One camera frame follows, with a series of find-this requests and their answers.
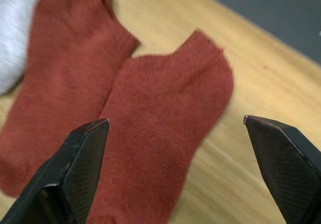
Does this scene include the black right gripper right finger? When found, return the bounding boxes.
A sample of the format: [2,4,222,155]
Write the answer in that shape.
[243,115,321,224]

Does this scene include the red ankle sock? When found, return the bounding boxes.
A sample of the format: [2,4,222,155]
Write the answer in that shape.
[0,0,141,199]
[86,28,235,224]

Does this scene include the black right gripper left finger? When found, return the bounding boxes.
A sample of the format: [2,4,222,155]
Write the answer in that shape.
[0,118,110,224]

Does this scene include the grey ankle sock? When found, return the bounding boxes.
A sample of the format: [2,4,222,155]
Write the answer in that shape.
[0,0,49,97]

